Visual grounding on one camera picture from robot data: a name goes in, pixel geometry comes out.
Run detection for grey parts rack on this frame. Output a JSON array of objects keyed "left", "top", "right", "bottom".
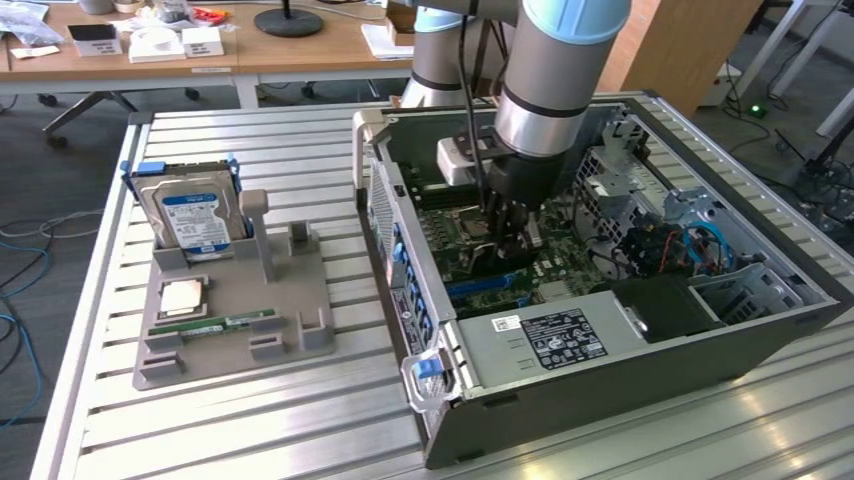
[{"left": 131, "top": 188, "right": 336, "bottom": 392}]

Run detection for black graphics card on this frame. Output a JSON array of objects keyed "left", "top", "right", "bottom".
[{"left": 459, "top": 239, "right": 543, "bottom": 284}]

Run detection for black tripod stand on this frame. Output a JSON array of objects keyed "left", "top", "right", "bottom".
[{"left": 777, "top": 124, "right": 854, "bottom": 221}]

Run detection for metal disk bay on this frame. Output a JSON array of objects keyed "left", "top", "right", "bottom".
[{"left": 686, "top": 262, "right": 806, "bottom": 326}]

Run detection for silver CPU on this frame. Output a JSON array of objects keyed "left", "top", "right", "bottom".
[{"left": 155, "top": 279, "right": 206, "bottom": 320}]

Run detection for blue disk wire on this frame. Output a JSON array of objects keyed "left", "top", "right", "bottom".
[{"left": 683, "top": 219, "right": 737, "bottom": 277}]

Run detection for grey floor cable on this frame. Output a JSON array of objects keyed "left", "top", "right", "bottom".
[{"left": 0, "top": 208, "right": 107, "bottom": 242}]

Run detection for black round lamp base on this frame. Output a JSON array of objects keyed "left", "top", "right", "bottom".
[{"left": 252, "top": 0, "right": 326, "bottom": 38}]

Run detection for small white box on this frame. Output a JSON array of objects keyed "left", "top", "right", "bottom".
[{"left": 180, "top": 25, "right": 223, "bottom": 59}]

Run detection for green RAM stick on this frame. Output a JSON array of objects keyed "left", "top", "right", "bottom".
[{"left": 146, "top": 309, "right": 276, "bottom": 337}]

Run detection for brown cardboard box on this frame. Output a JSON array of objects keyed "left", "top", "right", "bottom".
[{"left": 386, "top": 0, "right": 422, "bottom": 36}]

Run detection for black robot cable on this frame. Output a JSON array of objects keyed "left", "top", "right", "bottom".
[{"left": 456, "top": 0, "right": 487, "bottom": 209}]

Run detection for blue expansion slot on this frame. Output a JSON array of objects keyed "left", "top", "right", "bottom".
[{"left": 444, "top": 274, "right": 523, "bottom": 297}]

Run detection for blue floor cable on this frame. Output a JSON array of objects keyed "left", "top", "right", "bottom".
[{"left": 0, "top": 239, "right": 53, "bottom": 431}]

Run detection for green motherboard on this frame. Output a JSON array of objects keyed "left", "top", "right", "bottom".
[{"left": 406, "top": 172, "right": 609, "bottom": 321}]

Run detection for wooden cabinet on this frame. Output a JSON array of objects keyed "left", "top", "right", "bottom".
[{"left": 590, "top": 0, "right": 766, "bottom": 116}]

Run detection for grey desk leg casters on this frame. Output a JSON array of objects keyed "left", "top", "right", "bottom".
[{"left": 39, "top": 89, "right": 202, "bottom": 149}]

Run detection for white box red dot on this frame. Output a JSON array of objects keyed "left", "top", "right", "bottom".
[{"left": 706, "top": 64, "right": 743, "bottom": 109}]

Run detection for perforated metal drive cage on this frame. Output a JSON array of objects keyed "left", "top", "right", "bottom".
[{"left": 573, "top": 144, "right": 675, "bottom": 226}]

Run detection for wooden office desk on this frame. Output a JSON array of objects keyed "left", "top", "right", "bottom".
[{"left": 0, "top": 0, "right": 606, "bottom": 109}]

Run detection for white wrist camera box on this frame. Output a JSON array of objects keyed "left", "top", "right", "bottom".
[{"left": 436, "top": 137, "right": 499, "bottom": 187}]

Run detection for white box black top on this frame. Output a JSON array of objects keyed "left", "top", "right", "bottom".
[{"left": 65, "top": 23, "right": 124, "bottom": 58}]

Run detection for clear plastic bag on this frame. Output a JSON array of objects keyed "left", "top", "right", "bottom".
[{"left": 0, "top": 2, "right": 65, "bottom": 46}]

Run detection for blue label hard drive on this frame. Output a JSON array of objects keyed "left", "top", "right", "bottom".
[{"left": 118, "top": 153, "right": 243, "bottom": 264}]

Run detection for CPU socket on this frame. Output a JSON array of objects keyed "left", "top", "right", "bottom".
[{"left": 452, "top": 205, "right": 492, "bottom": 242}]

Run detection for grey power supply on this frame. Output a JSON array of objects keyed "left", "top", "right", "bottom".
[{"left": 452, "top": 292, "right": 649, "bottom": 391}]

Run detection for white round stand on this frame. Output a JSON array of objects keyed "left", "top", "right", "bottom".
[{"left": 128, "top": 27, "right": 187, "bottom": 64}]

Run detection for white paper stack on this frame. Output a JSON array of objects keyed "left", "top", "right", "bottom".
[{"left": 362, "top": 22, "right": 416, "bottom": 61}]

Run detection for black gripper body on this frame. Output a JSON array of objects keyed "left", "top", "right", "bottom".
[{"left": 483, "top": 151, "right": 570, "bottom": 212}]

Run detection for white desk frame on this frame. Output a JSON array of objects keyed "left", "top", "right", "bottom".
[{"left": 730, "top": 0, "right": 854, "bottom": 137}]

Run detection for grey open PC case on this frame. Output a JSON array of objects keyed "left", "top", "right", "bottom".
[{"left": 351, "top": 97, "right": 841, "bottom": 470}]

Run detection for red small parts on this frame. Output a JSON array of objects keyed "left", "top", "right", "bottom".
[{"left": 191, "top": 7, "right": 232, "bottom": 27}]

